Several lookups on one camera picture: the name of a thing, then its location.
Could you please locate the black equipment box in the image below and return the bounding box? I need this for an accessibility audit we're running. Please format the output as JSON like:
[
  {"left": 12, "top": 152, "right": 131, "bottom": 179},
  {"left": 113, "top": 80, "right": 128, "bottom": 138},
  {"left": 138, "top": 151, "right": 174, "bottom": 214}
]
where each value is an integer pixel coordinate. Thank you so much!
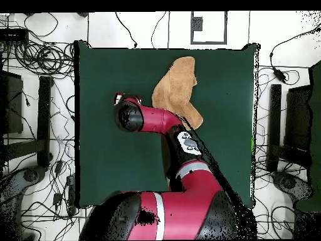
[
  {"left": 0, "top": 70, "right": 24, "bottom": 135},
  {"left": 284, "top": 85, "right": 313, "bottom": 151}
]

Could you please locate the grey floor hatch frame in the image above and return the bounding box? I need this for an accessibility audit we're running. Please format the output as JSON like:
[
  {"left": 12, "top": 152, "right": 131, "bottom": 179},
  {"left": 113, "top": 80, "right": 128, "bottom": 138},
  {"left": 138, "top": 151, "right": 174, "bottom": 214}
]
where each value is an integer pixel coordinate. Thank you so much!
[{"left": 190, "top": 11, "right": 228, "bottom": 45}]

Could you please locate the grey black tripod base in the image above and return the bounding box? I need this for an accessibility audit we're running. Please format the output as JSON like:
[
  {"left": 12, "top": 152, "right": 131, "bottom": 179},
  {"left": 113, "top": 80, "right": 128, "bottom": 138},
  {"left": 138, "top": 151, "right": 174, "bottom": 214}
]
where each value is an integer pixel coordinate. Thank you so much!
[
  {"left": 0, "top": 165, "right": 47, "bottom": 201},
  {"left": 271, "top": 171, "right": 314, "bottom": 201}
]

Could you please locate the black cable with adapter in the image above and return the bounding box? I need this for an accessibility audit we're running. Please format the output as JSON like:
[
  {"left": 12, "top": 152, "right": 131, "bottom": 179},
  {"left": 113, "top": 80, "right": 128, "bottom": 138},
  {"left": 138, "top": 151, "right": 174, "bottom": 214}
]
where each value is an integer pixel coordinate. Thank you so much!
[{"left": 269, "top": 26, "right": 321, "bottom": 84}]

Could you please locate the dark green hanging cloth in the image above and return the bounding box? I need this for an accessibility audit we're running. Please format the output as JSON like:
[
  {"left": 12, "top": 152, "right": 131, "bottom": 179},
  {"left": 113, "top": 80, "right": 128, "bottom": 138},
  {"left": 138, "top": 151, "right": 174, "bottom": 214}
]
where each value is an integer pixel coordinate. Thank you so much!
[{"left": 295, "top": 60, "right": 321, "bottom": 213}]

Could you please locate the black flat device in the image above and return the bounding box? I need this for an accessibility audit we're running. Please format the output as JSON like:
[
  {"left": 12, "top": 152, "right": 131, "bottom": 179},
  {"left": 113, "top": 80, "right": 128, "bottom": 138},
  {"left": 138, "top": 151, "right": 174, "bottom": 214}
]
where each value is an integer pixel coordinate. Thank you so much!
[{"left": 0, "top": 28, "right": 29, "bottom": 43}]

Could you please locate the dark green table cloth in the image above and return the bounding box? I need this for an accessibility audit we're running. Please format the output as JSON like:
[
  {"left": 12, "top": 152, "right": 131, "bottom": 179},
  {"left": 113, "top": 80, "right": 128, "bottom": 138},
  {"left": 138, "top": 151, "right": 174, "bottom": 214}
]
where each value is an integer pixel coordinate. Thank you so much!
[{"left": 74, "top": 40, "right": 260, "bottom": 209}]

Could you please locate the black stand bar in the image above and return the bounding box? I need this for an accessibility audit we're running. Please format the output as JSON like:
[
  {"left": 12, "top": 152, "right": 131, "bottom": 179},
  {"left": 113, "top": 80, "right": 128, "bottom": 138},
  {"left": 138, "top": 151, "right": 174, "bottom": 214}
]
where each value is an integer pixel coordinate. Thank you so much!
[
  {"left": 36, "top": 75, "right": 54, "bottom": 168},
  {"left": 266, "top": 83, "right": 282, "bottom": 173}
]

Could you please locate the tan terry towel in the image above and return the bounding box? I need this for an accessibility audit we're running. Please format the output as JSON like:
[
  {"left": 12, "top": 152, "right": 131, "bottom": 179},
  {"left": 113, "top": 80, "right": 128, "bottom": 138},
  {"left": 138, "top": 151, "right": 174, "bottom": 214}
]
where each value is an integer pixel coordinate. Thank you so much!
[{"left": 150, "top": 56, "right": 204, "bottom": 131}]

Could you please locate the thin black cable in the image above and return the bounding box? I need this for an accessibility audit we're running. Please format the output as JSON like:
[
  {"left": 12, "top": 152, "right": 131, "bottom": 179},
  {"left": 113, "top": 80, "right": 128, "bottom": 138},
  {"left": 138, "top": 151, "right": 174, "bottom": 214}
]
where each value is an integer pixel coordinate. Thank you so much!
[
  {"left": 115, "top": 11, "right": 138, "bottom": 49},
  {"left": 150, "top": 11, "right": 167, "bottom": 49}
]

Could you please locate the coiled black cable bundle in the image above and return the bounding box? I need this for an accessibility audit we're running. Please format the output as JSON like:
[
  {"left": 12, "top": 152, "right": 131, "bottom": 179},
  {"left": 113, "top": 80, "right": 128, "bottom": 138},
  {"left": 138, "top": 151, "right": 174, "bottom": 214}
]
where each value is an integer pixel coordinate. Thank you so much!
[{"left": 14, "top": 41, "right": 76, "bottom": 76}]

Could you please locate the grey floor socket box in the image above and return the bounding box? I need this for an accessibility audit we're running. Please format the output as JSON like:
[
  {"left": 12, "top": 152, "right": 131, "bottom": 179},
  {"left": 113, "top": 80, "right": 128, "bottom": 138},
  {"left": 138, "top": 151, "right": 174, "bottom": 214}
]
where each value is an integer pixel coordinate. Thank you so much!
[{"left": 191, "top": 16, "right": 203, "bottom": 32}]

